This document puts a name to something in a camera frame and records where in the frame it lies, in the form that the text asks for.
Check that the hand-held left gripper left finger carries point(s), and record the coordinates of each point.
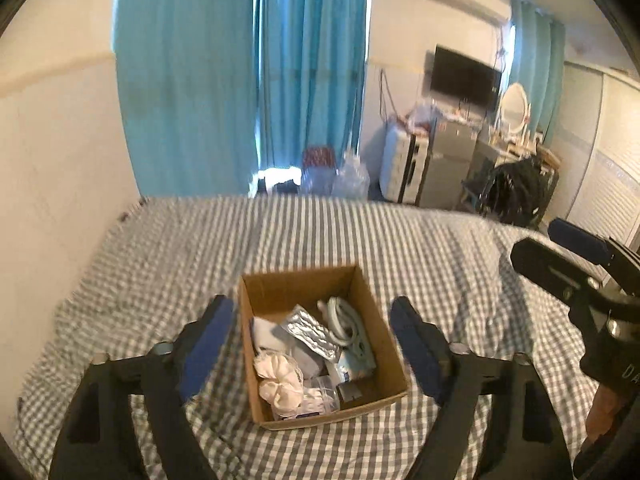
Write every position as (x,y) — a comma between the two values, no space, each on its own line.
(210,345)

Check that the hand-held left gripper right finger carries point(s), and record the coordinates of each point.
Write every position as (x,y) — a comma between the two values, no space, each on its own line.
(417,350)

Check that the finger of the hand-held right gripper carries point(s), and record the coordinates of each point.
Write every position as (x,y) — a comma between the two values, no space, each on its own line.
(545,265)
(580,242)

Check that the brown cardboard box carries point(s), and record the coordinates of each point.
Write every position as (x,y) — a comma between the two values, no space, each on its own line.
(385,360)

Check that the white knit glove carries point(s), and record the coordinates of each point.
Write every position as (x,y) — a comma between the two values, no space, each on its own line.
(267,335)

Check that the white scrunchie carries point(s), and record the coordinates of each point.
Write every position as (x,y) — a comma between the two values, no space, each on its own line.
(275,365)

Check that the white blue tissue pack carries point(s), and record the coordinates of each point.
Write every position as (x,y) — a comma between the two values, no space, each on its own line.
(350,367)

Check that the silver blister pack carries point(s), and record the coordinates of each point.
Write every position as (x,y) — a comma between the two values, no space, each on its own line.
(310,332)

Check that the clear plastic bag white rings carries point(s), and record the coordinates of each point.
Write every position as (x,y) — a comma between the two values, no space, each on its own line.
(320,400)

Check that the person's right hand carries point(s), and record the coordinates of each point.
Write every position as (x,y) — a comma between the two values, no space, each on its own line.
(602,415)

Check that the black backpack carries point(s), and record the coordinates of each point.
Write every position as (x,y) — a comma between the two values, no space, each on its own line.
(515,190)

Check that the white louvred wardrobe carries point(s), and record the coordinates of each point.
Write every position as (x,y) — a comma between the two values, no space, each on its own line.
(605,150)

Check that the grey checked blanket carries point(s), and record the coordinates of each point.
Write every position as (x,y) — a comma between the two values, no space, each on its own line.
(150,270)

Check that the white dressing table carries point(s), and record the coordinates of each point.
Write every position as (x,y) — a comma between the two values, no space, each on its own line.
(487,150)

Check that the small silver fridge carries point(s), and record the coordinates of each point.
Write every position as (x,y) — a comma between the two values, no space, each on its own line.
(445,165)

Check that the white oval mirror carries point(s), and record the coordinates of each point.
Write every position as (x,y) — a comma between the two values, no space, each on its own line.
(514,107)

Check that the white suitcase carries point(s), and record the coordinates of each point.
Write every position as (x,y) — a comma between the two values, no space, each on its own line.
(397,165)

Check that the teal window curtain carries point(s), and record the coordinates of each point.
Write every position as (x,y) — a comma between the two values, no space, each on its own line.
(537,60)

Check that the crumpled plastic bag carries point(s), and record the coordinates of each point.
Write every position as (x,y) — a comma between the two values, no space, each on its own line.
(422,115)

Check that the red patterned bag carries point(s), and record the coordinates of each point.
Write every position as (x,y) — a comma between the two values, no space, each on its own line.
(318,157)

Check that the wide blue curtain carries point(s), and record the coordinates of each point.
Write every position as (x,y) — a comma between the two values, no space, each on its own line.
(185,75)

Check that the narrow blue curtain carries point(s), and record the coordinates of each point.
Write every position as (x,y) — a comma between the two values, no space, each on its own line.
(310,60)

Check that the black wall television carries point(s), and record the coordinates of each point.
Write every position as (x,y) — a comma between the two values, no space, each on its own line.
(462,75)

